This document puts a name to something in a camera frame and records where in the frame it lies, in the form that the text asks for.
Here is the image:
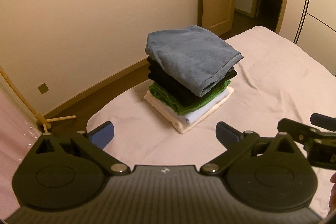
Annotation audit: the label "cream folded towel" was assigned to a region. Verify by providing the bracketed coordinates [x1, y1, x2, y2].
[143, 86, 235, 135]

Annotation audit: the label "white bed sheet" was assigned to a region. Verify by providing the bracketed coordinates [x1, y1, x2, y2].
[87, 27, 335, 223]

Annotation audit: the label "white wardrobe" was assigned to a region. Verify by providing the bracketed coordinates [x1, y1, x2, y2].
[276, 0, 335, 75]

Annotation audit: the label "black folded garment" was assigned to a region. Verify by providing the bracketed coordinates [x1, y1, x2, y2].
[147, 57, 237, 103]

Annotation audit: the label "green folded garment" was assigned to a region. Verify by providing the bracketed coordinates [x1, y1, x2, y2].
[149, 80, 231, 115]

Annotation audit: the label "blue denim jeans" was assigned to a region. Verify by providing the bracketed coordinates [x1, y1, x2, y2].
[145, 25, 243, 97]

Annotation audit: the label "light blue folded garment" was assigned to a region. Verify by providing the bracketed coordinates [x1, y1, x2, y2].
[146, 90, 232, 125]

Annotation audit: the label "wooden coat stand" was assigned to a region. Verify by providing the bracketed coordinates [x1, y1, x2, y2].
[1, 67, 76, 135]

